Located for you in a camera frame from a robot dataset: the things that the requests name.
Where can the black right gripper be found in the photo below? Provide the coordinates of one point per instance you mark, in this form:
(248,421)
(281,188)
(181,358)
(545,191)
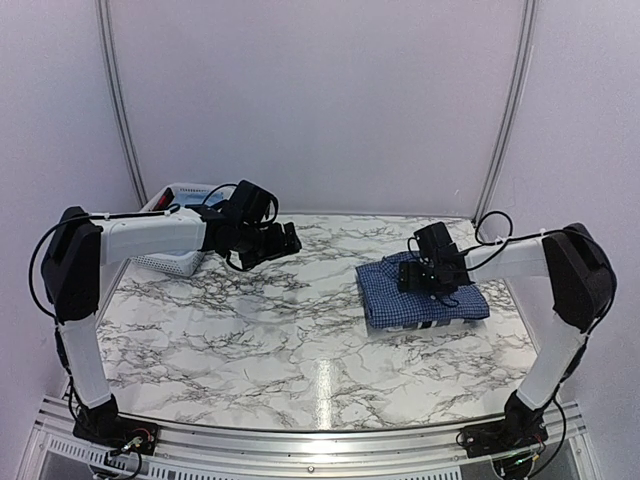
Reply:
(408,272)

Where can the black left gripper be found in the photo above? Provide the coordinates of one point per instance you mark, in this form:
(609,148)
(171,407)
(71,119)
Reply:
(278,247)

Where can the blue checked shirt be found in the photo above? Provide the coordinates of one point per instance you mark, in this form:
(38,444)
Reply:
(385,306)

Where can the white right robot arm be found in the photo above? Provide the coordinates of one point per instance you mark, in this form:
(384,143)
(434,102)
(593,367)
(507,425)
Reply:
(581,281)

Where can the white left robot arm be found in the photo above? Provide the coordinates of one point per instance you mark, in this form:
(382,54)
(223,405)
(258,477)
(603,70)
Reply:
(81,244)

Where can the black white plaid shirt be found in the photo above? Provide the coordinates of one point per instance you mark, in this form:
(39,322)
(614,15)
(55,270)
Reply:
(430,325)

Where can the white plastic basket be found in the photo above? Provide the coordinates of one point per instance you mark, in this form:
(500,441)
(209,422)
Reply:
(180,263)

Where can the light blue folded shirt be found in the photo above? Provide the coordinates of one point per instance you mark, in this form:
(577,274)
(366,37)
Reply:
(184,198)

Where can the red black folded garment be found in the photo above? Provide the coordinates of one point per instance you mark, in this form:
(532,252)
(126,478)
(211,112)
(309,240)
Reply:
(164,201)

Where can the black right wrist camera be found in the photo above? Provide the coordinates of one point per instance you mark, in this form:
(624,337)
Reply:
(435,244)

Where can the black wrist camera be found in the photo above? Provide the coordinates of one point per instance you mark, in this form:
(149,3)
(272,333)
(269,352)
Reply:
(435,244)
(252,205)

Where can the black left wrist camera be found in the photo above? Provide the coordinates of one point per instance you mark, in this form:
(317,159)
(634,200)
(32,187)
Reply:
(252,205)

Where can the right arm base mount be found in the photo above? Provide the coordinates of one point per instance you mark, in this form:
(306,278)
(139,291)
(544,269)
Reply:
(490,438)

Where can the right aluminium wall post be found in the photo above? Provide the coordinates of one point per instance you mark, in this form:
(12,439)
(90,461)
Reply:
(515,91)

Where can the aluminium wall post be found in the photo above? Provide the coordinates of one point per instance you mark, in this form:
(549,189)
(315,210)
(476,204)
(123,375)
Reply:
(515,91)
(114,85)

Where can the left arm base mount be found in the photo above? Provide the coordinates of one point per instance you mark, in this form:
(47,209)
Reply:
(121,432)

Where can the left aluminium wall post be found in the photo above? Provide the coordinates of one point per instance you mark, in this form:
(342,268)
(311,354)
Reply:
(114,85)

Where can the aluminium front rail frame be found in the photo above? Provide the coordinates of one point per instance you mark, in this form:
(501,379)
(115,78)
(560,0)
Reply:
(186,451)

